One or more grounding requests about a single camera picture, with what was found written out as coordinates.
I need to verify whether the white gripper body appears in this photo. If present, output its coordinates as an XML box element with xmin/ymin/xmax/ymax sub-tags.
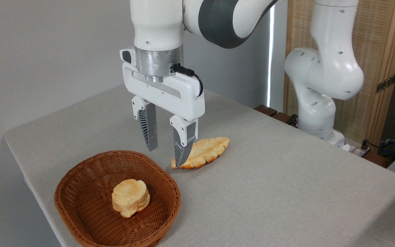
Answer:
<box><xmin>120</xmin><ymin>48</ymin><xmax>205</xmax><ymax>122</ymax></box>

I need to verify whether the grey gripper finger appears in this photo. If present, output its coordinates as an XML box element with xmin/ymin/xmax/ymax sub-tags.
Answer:
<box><xmin>169</xmin><ymin>115</ymin><xmax>198</xmax><ymax>169</ymax></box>
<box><xmin>131</xmin><ymin>96</ymin><xmax>158</xmax><ymax>152</ymax></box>

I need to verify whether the round bread bun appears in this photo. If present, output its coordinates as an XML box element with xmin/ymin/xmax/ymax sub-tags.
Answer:
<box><xmin>111</xmin><ymin>179</ymin><xmax>151</xmax><ymax>218</ymax></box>

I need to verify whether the long flat bread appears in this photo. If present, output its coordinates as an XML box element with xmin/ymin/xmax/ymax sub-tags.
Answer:
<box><xmin>170</xmin><ymin>137</ymin><xmax>230</xmax><ymax>169</ymax></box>

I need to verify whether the dark brown wooden slat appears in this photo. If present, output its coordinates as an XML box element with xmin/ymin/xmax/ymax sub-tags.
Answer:
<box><xmin>362</xmin><ymin>150</ymin><xmax>395</xmax><ymax>169</ymax></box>
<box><xmin>272</xmin><ymin>112</ymin><xmax>298</xmax><ymax>128</ymax></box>
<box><xmin>254</xmin><ymin>105</ymin><xmax>278</xmax><ymax>117</ymax></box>

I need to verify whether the brown wicker basket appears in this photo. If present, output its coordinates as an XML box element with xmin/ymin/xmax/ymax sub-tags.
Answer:
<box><xmin>54</xmin><ymin>150</ymin><xmax>181</xmax><ymax>247</ymax></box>

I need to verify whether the wooden rattan screen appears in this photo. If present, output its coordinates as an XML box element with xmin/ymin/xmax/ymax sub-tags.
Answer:
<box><xmin>283</xmin><ymin>0</ymin><xmax>395</xmax><ymax>146</ymax></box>

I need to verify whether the dark metal hinge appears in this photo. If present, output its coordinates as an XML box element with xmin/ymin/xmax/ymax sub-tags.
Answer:
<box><xmin>376</xmin><ymin>74</ymin><xmax>395</xmax><ymax>94</ymax></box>

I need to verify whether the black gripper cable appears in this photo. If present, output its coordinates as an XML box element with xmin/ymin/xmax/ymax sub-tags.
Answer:
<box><xmin>172</xmin><ymin>64</ymin><xmax>204</xmax><ymax>97</ymax></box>

